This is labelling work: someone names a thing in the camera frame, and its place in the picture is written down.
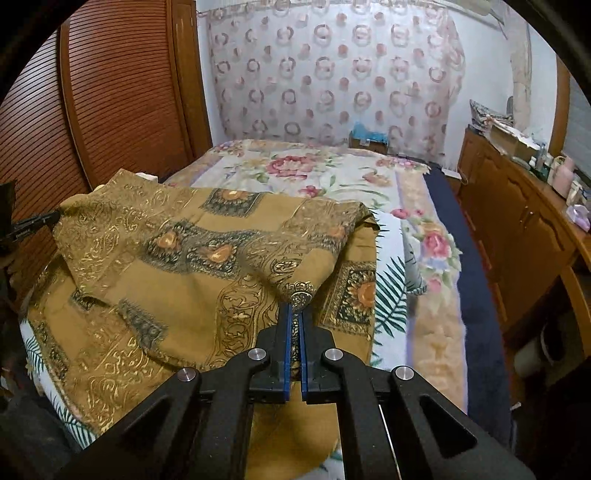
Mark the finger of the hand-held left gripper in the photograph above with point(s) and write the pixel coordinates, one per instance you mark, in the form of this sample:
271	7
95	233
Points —
34	226

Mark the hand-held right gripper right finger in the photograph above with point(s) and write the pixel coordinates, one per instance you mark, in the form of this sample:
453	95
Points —
302	369

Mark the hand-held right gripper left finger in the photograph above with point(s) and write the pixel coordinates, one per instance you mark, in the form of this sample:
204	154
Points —
289	360

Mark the brown patterned shirt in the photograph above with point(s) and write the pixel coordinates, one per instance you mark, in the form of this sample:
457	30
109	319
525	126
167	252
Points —
184	277

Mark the palm leaf print sheet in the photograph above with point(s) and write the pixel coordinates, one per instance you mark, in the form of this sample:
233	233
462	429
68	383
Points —
392	300

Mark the wooden slatted wardrobe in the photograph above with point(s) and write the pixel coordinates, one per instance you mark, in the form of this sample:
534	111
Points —
124	92

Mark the navy bed sheet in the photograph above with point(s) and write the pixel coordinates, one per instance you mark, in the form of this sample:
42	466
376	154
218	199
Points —
475	300

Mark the floral blanket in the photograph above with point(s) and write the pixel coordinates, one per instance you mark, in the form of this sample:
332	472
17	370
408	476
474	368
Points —
323	170

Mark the small cardboard box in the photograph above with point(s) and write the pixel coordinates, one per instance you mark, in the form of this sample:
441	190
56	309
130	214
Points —
367	146

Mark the grey waste bin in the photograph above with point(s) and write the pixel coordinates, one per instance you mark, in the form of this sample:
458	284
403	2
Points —
531	357

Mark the blue cloth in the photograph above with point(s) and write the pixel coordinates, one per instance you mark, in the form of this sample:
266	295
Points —
369	131

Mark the white power strip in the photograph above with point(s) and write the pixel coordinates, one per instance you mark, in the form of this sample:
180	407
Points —
450	173

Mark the wooden cabinet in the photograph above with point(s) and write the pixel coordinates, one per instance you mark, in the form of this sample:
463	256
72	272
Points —
508	207

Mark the circle print sheer curtain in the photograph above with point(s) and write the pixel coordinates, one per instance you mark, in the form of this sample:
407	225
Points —
323	69

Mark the open cardboard box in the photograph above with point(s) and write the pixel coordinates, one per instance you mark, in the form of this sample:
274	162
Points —
505	141

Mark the stack of folded quilts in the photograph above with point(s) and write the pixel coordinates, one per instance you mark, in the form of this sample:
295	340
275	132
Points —
485	117

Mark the purple tissue box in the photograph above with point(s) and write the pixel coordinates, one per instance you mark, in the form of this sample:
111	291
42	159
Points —
579	217

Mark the pink thermos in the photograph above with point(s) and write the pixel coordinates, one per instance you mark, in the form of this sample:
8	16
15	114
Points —
562	180

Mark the beige window curtain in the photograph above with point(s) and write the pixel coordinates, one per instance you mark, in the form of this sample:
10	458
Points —
521	78

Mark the grey window blind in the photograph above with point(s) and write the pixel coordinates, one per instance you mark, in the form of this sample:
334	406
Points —
579	129

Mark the wooden window frame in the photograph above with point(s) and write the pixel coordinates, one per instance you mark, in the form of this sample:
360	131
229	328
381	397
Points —
559	106

